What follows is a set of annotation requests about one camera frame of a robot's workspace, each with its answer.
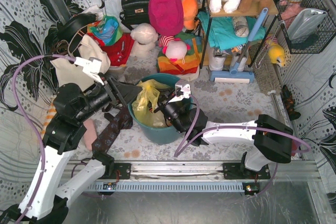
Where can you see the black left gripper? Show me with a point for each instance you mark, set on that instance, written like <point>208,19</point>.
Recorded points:
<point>113,93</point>

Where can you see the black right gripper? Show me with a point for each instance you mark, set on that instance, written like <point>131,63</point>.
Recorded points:
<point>166,103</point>

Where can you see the yellow trash bag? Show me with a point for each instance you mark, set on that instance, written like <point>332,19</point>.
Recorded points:
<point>147,101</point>

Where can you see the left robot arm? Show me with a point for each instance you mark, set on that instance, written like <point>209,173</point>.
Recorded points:
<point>46,201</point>

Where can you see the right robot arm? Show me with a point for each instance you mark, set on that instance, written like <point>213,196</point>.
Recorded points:
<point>270,139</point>

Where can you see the teal trash bin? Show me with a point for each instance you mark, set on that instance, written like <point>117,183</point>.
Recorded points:
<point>163,135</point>

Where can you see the magenta felt bag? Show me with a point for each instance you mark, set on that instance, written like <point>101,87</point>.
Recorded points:
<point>166,16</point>

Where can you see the dark floral necktie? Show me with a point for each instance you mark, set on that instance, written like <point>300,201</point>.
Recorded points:
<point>122,121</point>

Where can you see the red cloth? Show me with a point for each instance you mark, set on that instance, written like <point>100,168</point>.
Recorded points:
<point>119,52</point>

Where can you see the rainbow striped cloth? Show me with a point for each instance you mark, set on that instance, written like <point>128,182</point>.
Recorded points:
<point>192,59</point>

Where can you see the pink striped plush doll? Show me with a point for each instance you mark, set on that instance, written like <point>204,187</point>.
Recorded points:
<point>173,48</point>

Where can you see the pink sponge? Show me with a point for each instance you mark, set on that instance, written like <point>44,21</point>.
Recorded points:
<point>90,135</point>

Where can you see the cream plush sheep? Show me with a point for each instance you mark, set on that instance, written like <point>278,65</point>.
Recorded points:
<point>145,37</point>

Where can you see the colorful printed scarf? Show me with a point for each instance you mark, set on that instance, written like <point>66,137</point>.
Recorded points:
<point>105,32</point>

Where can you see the blue lint roller mop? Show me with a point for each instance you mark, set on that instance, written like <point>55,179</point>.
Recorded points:
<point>233,75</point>

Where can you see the orange checkered towel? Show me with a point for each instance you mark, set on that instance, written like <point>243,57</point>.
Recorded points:
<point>50,115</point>

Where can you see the black leather handbag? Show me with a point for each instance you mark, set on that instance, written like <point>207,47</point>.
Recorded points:
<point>134,12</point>

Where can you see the white sneaker right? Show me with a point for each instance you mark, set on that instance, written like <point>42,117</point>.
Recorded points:
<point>242,63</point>

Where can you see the teal folded cloth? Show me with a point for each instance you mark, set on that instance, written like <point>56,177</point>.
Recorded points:
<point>222,33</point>

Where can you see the black hat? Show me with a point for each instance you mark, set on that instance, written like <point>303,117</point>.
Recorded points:
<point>68,30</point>

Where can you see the orange plush toy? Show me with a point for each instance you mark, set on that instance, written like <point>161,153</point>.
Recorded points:
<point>190,10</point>

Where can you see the beige chenille duster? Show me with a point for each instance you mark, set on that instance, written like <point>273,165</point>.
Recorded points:
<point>265,74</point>

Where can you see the yellow plush duck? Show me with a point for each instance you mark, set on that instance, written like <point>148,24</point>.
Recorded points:
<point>275,52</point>

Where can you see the silver foil pouch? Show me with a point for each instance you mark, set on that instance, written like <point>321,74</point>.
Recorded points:
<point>305,23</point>

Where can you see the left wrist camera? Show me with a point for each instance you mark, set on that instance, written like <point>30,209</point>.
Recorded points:
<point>91,67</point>

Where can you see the aluminium rail base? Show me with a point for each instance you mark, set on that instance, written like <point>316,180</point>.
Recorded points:
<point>180,176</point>

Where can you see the black wire basket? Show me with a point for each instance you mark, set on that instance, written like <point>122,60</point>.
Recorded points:
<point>314,43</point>

